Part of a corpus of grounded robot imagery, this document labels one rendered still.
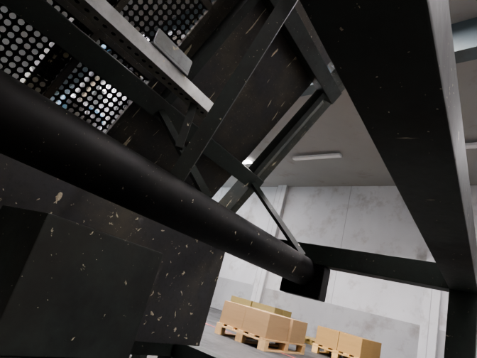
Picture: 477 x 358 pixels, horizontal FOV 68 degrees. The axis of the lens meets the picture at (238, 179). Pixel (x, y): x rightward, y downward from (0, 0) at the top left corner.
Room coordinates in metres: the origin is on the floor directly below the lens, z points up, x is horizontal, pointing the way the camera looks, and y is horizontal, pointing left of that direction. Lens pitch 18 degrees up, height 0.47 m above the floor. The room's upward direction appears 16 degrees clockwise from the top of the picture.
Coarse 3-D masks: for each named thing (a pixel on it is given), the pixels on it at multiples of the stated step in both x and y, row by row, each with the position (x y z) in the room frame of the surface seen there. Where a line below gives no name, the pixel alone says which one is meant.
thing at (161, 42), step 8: (160, 32) 0.80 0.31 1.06; (160, 40) 0.81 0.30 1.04; (168, 40) 0.82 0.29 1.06; (160, 48) 0.81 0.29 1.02; (168, 48) 0.83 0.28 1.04; (176, 48) 0.85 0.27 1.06; (168, 56) 0.84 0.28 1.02; (176, 56) 0.86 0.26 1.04; (184, 56) 0.88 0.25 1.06; (176, 64) 0.86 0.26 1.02; (184, 64) 0.88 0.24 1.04; (184, 72) 0.89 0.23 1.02
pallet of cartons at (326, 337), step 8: (320, 328) 5.87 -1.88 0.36; (328, 328) 5.79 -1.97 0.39; (320, 336) 5.85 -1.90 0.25; (328, 336) 5.78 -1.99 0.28; (336, 336) 5.70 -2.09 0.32; (344, 336) 5.62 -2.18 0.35; (352, 336) 5.54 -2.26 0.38; (320, 344) 5.84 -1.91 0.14; (328, 344) 5.76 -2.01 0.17; (336, 344) 5.69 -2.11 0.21; (344, 344) 5.61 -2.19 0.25; (352, 344) 5.53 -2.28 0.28; (360, 344) 5.45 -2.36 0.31; (368, 344) 5.65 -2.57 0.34; (376, 344) 5.97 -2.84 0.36; (320, 352) 5.94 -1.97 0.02; (328, 352) 6.22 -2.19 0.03; (336, 352) 5.64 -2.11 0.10; (344, 352) 5.59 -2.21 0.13; (352, 352) 5.52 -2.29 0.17; (360, 352) 5.44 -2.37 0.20; (368, 352) 5.68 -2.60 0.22; (376, 352) 6.02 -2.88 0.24
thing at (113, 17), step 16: (80, 0) 0.66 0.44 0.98; (96, 0) 0.67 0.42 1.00; (96, 16) 0.70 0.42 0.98; (112, 16) 0.71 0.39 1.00; (112, 32) 0.74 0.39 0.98; (128, 32) 0.75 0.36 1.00; (128, 48) 0.79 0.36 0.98; (144, 48) 0.79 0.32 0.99; (144, 64) 0.84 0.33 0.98; (160, 64) 0.84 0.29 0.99; (160, 80) 0.90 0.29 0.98; (176, 80) 0.89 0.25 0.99; (192, 96) 0.95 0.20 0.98
